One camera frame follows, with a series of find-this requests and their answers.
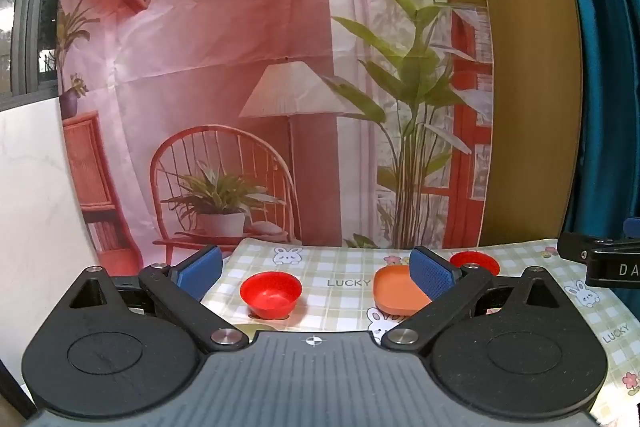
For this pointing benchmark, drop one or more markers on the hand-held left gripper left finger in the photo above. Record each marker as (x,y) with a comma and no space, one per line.
(201,273)

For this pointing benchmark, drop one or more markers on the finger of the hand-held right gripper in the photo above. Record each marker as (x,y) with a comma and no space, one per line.
(580,249)

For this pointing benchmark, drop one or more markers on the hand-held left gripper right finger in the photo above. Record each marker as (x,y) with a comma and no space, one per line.
(429,276)

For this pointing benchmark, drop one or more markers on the orange square plate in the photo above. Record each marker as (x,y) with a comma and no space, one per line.
(395,292)

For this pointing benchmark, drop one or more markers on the red plastic bowl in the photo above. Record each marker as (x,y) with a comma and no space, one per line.
(270,296)
(481,260)

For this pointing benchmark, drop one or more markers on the green square plate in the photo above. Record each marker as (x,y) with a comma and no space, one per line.
(250,328)

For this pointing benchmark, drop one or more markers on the green checked rabbit tablecloth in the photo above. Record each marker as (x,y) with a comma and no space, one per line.
(340,268)

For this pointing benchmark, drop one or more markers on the teal curtain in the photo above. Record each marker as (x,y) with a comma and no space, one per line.
(607,82)

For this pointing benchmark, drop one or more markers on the white marbled panel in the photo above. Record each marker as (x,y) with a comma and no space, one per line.
(35,207)

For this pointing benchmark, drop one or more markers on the printed room backdrop cloth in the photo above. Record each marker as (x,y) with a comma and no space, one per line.
(225,7)

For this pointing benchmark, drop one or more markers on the dark window frame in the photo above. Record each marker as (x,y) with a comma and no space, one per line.
(30,7)

